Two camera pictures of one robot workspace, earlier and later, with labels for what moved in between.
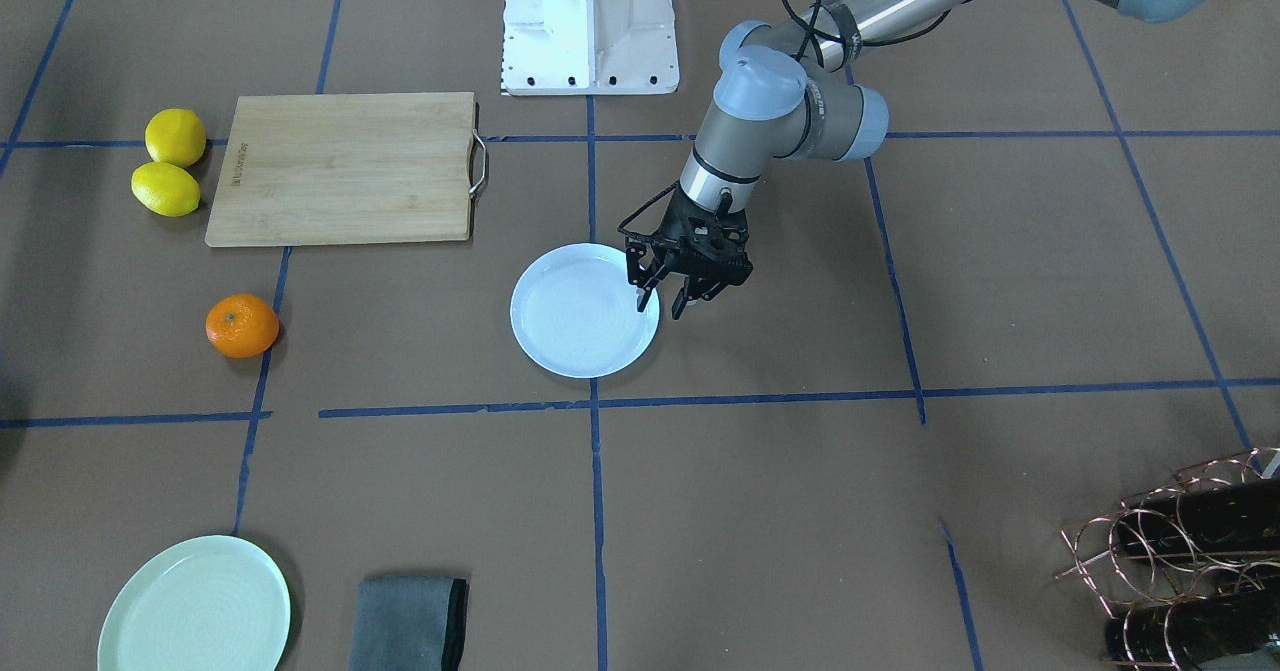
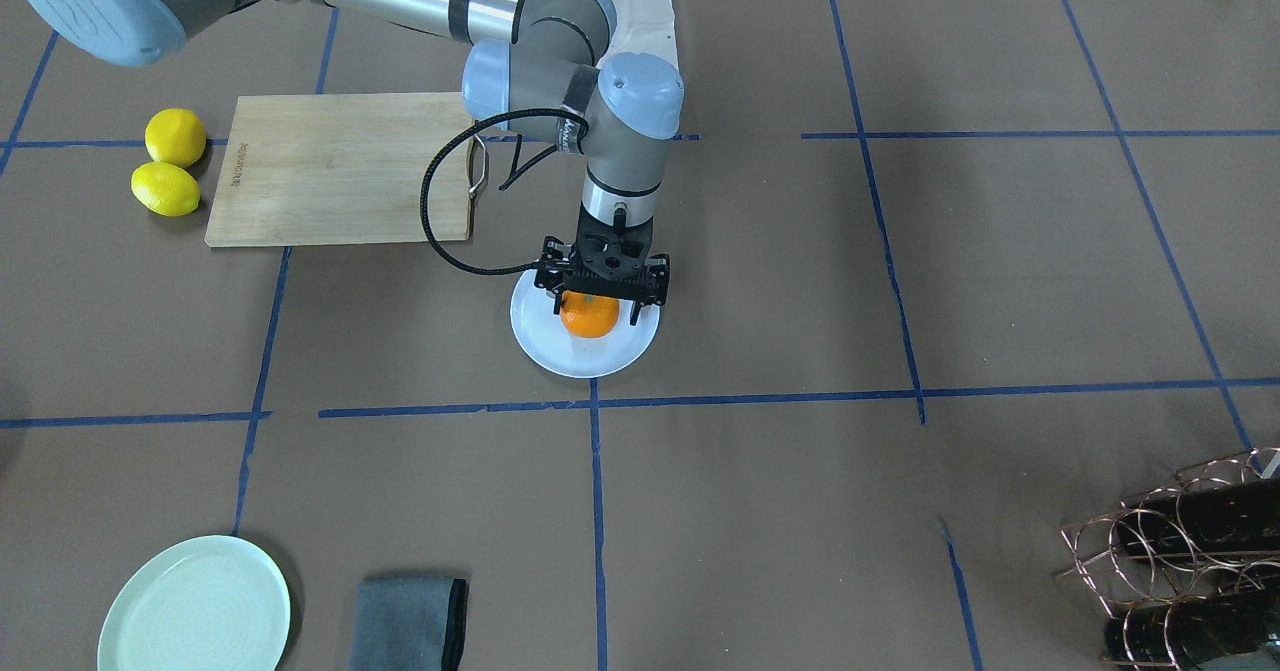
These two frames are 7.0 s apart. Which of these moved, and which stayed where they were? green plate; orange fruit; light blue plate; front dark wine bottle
Moved: orange fruit
Stayed: front dark wine bottle; light blue plate; green plate
